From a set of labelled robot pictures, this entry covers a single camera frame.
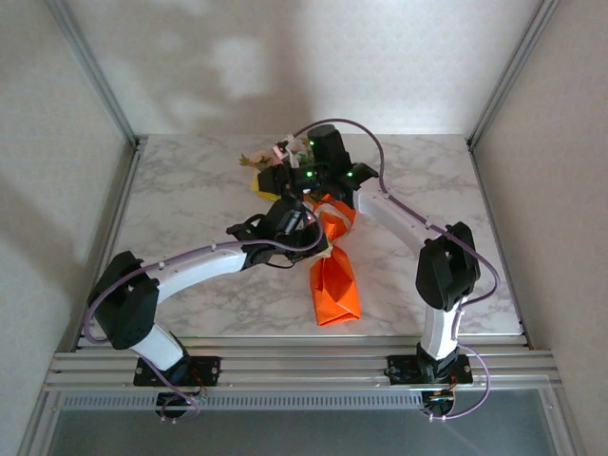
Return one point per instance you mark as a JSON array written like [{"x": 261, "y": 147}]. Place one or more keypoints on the artificial flower bunch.
[{"x": 259, "y": 159}]

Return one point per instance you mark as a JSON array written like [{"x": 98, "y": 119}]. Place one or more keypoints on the orange wrapping paper sheet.
[{"x": 335, "y": 294}]

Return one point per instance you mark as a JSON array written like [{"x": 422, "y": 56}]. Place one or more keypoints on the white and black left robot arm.
[{"x": 204, "y": 268}]

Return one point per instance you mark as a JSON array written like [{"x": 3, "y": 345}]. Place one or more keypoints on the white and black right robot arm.
[{"x": 389, "y": 214}]

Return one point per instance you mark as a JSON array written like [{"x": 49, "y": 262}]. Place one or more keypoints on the wide aluminium extrusion beam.
[{"x": 294, "y": 368}]

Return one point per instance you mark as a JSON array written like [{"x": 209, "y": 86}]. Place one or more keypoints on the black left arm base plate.
[{"x": 209, "y": 370}]

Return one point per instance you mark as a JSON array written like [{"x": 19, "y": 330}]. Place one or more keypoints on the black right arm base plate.
[{"x": 401, "y": 370}]

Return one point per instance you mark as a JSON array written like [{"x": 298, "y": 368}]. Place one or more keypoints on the aluminium side rail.
[
  {"x": 503, "y": 237},
  {"x": 119, "y": 204}
]

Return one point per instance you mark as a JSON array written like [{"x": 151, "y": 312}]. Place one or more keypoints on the aluminium frame post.
[
  {"x": 95, "y": 71},
  {"x": 513, "y": 71}
]

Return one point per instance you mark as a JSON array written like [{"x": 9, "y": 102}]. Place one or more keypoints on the aluminium lower frame leg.
[
  {"x": 563, "y": 427},
  {"x": 38, "y": 427}
]

